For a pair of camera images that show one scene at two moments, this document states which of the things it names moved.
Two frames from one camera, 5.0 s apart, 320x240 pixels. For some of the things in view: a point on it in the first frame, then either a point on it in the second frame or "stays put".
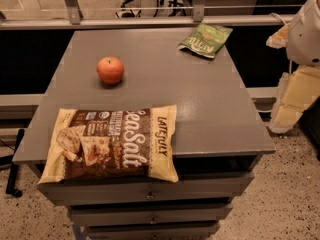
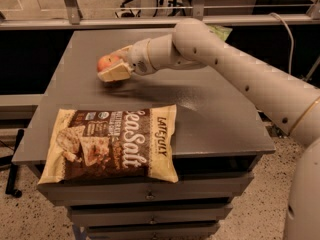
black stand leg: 13,170 stays put
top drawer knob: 150,196 stays put
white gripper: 306,37 → 139,56
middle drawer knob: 153,221 stays put
